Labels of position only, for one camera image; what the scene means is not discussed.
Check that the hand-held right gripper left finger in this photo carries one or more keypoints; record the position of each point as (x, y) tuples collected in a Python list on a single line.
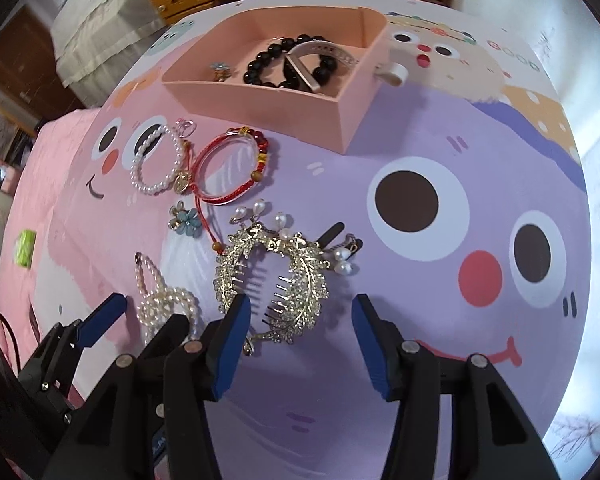
[(228, 355)]

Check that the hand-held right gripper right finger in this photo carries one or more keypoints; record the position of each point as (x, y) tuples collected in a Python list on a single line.
[(375, 355)]

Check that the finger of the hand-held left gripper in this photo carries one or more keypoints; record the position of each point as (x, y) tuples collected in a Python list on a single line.
[(102, 317), (169, 332)]

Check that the gold leaf hair claw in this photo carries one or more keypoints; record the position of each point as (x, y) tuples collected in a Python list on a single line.
[(305, 280)]

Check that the pink cardboard box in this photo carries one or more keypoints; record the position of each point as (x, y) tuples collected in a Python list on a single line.
[(260, 95)]

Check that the pearl bow hair clip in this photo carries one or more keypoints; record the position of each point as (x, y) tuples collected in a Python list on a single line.
[(162, 302)]

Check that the pearl black hair pin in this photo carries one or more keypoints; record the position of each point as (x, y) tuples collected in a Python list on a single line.
[(344, 262)]

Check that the green packet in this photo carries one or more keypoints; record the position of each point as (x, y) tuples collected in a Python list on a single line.
[(25, 248)]

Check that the blue flower brooch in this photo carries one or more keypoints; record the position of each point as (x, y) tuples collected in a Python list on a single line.
[(184, 219)]

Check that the pink printed bed sheet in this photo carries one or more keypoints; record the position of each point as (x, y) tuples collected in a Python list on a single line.
[(35, 180)]

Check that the cartoon printed mat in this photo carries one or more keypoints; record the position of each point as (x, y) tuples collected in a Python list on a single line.
[(330, 195)]

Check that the small flower earring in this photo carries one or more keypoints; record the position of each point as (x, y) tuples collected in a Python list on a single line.
[(220, 71)]

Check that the dark wooden door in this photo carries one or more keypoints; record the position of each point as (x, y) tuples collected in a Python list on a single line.
[(20, 60)]

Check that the white cloth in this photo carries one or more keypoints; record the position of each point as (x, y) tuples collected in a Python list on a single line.
[(105, 25)]

